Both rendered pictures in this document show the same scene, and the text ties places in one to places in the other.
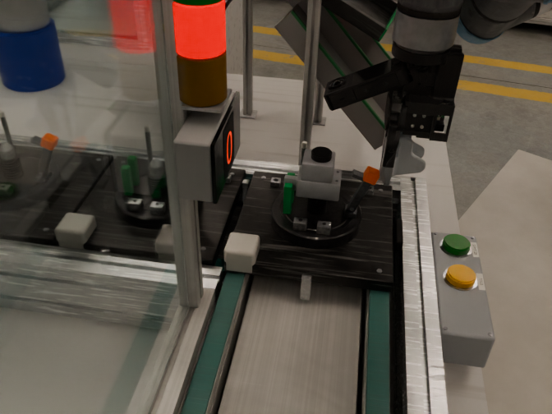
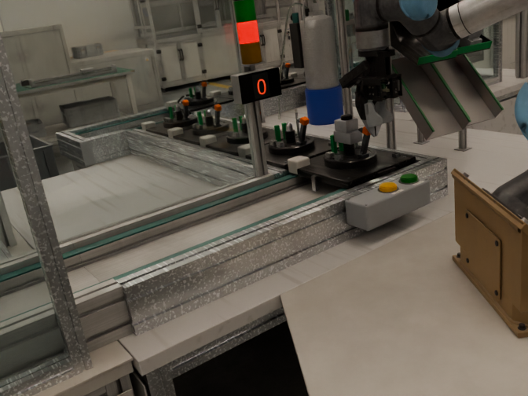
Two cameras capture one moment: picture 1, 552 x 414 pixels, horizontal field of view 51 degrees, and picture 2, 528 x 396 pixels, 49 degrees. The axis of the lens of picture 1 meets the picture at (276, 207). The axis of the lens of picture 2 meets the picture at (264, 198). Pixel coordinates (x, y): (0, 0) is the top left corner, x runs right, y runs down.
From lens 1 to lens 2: 1.11 m
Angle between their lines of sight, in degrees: 47
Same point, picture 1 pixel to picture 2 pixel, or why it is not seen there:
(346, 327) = not seen: hidden behind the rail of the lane
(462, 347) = (355, 213)
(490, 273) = not seen: hidden behind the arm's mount
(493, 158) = not seen: outside the picture
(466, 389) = (362, 247)
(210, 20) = (244, 27)
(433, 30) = (362, 38)
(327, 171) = (343, 124)
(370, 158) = (468, 167)
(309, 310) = (313, 196)
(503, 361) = (400, 246)
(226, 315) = (269, 184)
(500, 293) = (449, 227)
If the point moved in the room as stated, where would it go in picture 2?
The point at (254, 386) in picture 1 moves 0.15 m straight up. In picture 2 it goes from (257, 208) to (249, 151)
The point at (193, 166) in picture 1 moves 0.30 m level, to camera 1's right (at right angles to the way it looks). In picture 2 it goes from (235, 86) to (327, 89)
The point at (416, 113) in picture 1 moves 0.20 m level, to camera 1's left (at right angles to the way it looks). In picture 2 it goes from (366, 85) to (304, 83)
